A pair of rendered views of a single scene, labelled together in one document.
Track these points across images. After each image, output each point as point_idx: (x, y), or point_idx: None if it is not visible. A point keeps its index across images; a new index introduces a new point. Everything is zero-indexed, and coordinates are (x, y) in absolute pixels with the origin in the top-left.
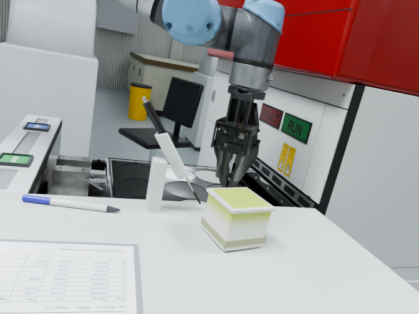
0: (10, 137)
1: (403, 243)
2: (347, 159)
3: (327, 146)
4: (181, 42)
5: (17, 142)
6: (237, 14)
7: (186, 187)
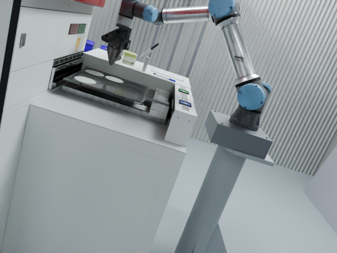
0: (191, 101)
1: None
2: None
3: (88, 29)
4: (156, 24)
5: (187, 98)
6: None
7: (109, 83)
